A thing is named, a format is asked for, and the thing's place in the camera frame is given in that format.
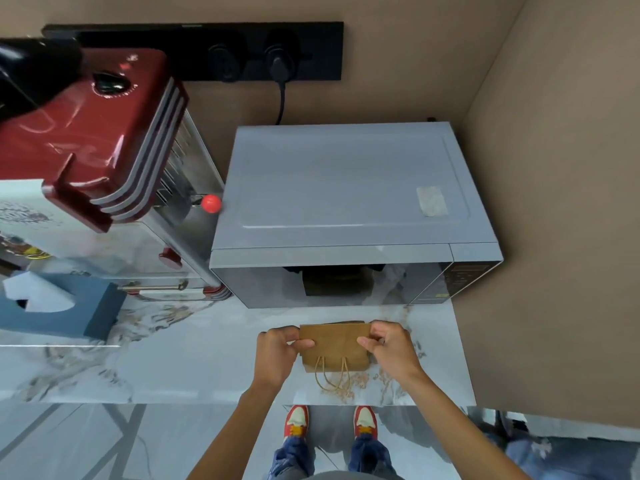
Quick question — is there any person's right hand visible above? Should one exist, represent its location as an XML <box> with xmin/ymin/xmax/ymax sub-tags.
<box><xmin>357</xmin><ymin>320</ymin><xmax>426</xmax><ymax>393</ymax></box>

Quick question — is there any person's left hand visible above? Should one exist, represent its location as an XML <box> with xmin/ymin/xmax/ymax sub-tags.
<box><xmin>252</xmin><ymin>326</ymin><xmax>316</xmax><ymax>392</ymax></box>

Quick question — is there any brown paper bag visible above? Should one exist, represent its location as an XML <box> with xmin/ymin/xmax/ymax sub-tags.
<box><xmin>298</xmin><ymin>321</ymin><xmax>374</xmax><ymax>395</ymax></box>

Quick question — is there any person's left forearm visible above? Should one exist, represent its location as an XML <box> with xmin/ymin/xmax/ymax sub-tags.
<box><xmin>186</xmin><ymin>381</ymin><xmax>277</xmax><ymax>480</ymax></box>

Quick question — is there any person's right forearm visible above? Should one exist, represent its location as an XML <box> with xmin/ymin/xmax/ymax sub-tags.
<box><xmin>407</xmin><ymin>371</ymin><xmax>532</xmax><ymax>480</ymax></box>

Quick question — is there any person's right shoe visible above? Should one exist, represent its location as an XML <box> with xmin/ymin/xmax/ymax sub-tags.
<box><xmin>353</xmin><ymin>406</ymin><xmax>378</xmax><ymax>439</ymax></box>

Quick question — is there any person's shoe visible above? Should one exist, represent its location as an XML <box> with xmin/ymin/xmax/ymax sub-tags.
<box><xmin>353</xmin><ymin>406</ymin><xmax>378</xmax><ymax>439</ymax></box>
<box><xmin>283</xmin><ymin>405</ymin><xmax>310</xmax><ymax>441</ymax></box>

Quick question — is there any person's left shoe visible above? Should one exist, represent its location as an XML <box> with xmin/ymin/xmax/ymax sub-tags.
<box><xmin>283</xmin><ymin>405</ymin><xmax>310</xmax><ymax>441</ymax></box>

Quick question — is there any person's right leg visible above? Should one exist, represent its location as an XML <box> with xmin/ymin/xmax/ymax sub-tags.
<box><xmin>347</xmin><ymin>434</ymin><xmax>393</xmax><ymax>478</ymax></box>

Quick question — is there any person's leg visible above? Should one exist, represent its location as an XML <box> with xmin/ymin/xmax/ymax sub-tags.
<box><xmin>267</xmin><ymin>437</ymin><xmax>317</xmax><ymax>480</ymax></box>
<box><xmin>347</xmin><ymin>434</ymin><xmax>393</xmax><ymax>478</ymax></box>

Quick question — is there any person's left leg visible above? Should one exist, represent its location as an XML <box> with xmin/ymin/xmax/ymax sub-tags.
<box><xmin>267</xmin><ymin>437</ymin><xmax>317</xmax><ymax>480</ymax></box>

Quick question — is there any silver microwave oven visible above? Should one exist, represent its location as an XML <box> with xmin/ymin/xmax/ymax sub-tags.
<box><xmin>209</xmin><ymin>121</ymin><xmax>504</xmax><ymax>309</ymax></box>

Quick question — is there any blue tissue box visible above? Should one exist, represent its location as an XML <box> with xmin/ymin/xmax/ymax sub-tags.
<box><xmin>0</xmin><ymin>271</ymin><xmax>127</xmax><ymax>341</ymax></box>

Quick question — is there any red retro popcorn machine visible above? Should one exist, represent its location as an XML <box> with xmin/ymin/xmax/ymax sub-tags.
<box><xmin>0</xmin><ymin>47</ymin><xmax>233</xmax><ymax>301</ymax></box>

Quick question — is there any white tissue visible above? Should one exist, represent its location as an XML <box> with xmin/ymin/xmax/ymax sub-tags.
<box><xmin>2</xmin><ymin>271</ymin><xmax>77</xmax><ymax>314</ymax></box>

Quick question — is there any black rounded appliance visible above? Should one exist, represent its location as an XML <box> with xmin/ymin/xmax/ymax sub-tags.
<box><xmin>0</xmin><ymin>38</ymin><xmax>84</xmax><ymax>123</ymax></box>

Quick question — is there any black power plug with cable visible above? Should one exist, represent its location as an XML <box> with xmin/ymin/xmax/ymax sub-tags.
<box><xmin>264</xmin><ymin>42</ymin><xmax>300</xmax><ymax>126</ymax></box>

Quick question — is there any black wall socket panel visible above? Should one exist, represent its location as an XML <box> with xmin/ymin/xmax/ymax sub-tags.
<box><xmin>42</xmin><ymin>22</ymin><xmax>345</xmax><ymax>82</ymax></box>

